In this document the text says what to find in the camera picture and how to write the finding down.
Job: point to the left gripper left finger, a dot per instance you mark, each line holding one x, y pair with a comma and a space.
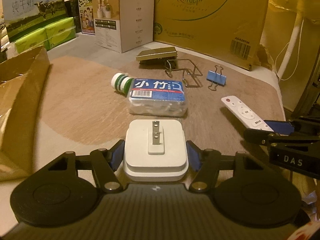
68, 188

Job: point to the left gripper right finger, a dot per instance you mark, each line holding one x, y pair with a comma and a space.
242, 189

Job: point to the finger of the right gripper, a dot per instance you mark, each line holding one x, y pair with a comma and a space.
257, 136
281, 127

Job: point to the white remote control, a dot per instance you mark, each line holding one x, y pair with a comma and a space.
246, 116

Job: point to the blue binder clip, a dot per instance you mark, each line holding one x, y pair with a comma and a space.
216, 78

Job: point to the chrome wire holder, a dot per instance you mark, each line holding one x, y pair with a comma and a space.
171, 65

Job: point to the white power adapter plug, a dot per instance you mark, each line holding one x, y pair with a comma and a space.
155, 150

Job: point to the blue dental floss pack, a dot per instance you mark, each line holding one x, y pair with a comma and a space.
157, 97

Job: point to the white green round jar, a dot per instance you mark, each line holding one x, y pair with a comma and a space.
121, 83

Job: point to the large brown cardboard box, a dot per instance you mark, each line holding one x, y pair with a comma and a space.
229, 30

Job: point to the gold flat box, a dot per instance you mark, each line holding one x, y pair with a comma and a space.
157, 53

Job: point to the open cardboard tray box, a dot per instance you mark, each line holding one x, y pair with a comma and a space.
22, 81

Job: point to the green tissue pack left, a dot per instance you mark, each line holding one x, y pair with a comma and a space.
31, 40

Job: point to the green tissue pack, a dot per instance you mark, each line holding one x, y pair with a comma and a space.
60, 32
31, 40

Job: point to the green tissue pack right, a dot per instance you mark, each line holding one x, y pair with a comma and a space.
60, 32

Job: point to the white product carton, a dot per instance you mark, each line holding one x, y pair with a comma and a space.
122, 25

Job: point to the milk carton cow picture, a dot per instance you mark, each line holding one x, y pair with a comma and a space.
24, 16

